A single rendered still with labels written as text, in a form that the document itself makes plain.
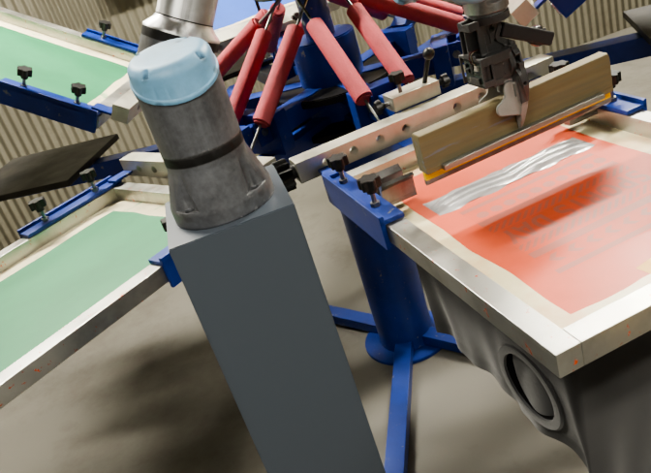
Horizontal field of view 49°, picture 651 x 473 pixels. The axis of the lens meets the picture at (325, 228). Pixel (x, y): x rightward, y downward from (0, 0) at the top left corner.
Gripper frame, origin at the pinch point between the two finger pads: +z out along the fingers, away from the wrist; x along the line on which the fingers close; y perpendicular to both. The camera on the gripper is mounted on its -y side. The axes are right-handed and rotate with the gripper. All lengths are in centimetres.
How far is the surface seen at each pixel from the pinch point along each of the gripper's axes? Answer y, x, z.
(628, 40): -72, -53, 16
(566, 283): 15.8, 31.2, 13.7
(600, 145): -18.4, -1.6, 13.6
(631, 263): 6.1, 33.7, 13.7
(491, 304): 28.8, 32.3, 10.3
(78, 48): 66, -163, -18
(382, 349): 10, -97, 108
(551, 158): -8.7, -3.8, 12.9
